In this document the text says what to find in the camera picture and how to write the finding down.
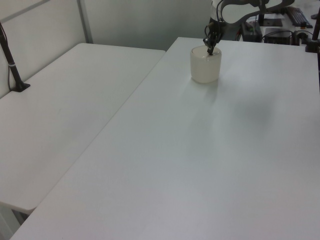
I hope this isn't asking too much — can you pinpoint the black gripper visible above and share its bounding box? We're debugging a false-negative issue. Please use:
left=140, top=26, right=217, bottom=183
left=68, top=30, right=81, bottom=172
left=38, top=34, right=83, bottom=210
left=202, top=23, right=227, bottom=57

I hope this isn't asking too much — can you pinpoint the cream lidded trash bin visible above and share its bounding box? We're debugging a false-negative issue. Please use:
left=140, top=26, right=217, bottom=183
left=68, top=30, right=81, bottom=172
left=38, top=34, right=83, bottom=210
left=190, top=45, right=223, bottom=84

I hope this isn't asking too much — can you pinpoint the black box with green lights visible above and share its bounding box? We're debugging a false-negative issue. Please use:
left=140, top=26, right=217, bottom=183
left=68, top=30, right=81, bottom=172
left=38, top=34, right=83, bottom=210
left=240, top=21, right=264, bottom=42

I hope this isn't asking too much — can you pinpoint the black monitor stand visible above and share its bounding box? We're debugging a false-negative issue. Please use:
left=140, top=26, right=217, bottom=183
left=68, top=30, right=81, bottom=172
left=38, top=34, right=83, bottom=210
left=257, top=13, right=284, bottom=27

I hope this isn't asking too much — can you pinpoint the dark flat electronics unit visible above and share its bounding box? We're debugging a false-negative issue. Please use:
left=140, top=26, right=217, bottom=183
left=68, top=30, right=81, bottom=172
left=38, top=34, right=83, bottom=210
left=264, top=27, right=294, bottom=45

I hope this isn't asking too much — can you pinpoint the black keyboard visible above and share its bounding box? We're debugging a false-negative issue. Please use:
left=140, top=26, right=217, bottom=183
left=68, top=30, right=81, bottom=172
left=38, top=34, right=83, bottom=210
left=286, top=6, right=314, bottom=28

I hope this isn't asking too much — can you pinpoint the white side table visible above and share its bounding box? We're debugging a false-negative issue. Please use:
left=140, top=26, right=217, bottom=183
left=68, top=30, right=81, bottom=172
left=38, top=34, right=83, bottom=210
left=0, top=42, right=167, bottom=211

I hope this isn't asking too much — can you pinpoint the black clamp mount pole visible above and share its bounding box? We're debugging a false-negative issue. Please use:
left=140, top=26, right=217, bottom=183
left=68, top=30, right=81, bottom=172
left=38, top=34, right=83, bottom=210
left=303, top=16, right=320, bottom=54

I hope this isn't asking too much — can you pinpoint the grey metal partition post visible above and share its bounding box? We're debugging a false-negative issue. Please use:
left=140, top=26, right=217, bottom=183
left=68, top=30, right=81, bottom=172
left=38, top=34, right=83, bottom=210
left=76, top=0, right=94, bottom=44

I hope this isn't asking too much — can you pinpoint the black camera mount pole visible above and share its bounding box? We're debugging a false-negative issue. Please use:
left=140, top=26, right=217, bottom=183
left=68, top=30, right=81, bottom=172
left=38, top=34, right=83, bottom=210
left=0, top=21, right=32, bottom=94

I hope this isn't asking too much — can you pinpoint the thin black cable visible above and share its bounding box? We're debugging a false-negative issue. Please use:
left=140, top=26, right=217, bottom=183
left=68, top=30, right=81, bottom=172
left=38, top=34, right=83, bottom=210
left=0, top=23, right=14, bottom=91

